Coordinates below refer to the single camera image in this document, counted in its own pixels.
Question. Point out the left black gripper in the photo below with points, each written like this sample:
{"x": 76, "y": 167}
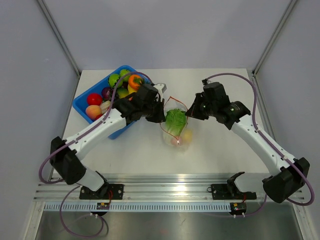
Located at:
{"x": 160, "y": 117}

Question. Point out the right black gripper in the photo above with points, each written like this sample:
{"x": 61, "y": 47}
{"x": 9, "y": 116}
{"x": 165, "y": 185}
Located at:
{"x": 194, "y": 111}

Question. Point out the green lettuce head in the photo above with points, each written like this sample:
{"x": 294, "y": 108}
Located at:
{"x": 175, "y": 122}

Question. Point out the clear zip top bag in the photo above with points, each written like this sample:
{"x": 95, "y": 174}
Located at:
{"x": 170, "y": 103}

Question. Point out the yellow lemon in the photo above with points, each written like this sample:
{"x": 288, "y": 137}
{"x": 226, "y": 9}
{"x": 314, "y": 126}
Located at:
{"x": 187, "y": 135}

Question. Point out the pink egg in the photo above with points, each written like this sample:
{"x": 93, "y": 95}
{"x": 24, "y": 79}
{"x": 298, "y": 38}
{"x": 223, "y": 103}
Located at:
{"x": 174, "y": 142}

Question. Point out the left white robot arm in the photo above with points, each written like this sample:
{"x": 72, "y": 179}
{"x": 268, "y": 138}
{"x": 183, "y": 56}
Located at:
{"x": 66, "y": 155}

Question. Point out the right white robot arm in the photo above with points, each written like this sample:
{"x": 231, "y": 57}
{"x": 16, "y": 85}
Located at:
{"x": 287, "y": 173}

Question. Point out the yellow pepper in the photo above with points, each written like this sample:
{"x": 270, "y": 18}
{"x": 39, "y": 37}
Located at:
{"x": 131, "y": 90}

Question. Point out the green yellow mango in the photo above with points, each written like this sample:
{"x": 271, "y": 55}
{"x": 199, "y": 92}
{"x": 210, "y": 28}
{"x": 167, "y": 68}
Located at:
{"x": 122, "y": 92}

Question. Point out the white scallion stalk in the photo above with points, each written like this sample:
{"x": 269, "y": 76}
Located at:
{"x": 105, "y": 106}

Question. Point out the purple onion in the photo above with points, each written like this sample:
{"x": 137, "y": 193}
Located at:
{"x": 106, "y": 92}

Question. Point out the large red tomato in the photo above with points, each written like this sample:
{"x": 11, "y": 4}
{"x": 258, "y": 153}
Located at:
{"x": 94, "y": 99}

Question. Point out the peach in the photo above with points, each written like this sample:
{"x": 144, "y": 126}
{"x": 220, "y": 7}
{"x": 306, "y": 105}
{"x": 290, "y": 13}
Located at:
{"x": 92, "y": 111}

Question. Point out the blue plastic basket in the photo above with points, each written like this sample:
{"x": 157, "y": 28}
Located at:
{"x": 80, "y": 102}

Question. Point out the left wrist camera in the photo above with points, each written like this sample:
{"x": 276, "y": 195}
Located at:
{"x": 161, "y": 87}

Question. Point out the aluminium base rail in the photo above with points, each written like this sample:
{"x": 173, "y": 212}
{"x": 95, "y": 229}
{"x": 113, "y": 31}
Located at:
{"x": 145, "y": 188}

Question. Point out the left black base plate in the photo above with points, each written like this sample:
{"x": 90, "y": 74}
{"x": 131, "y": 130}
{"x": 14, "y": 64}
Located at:
{"x": 117, "y": 191}

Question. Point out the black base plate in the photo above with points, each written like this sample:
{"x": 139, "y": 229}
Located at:
{"x": 117, "y": 191}
{"x": 223, "y": 191}

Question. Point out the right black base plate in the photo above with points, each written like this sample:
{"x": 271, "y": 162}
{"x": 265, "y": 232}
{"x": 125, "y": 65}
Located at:
{"x": 223, "y": 191}

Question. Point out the white slotted cable duct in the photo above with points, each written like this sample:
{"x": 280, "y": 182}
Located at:
{"x": 201, "y": 207}

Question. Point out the right frame post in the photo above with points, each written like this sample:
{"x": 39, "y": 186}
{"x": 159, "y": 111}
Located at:
{"x": 275, "y": 35}

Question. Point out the frame post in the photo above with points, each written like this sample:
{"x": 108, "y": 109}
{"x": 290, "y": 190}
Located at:
{"x": 275, "y": 35}
{"x": 58, "y": 35}

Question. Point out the left frame post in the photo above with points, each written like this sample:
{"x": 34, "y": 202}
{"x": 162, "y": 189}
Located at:
{"x": 58, "y": 35}

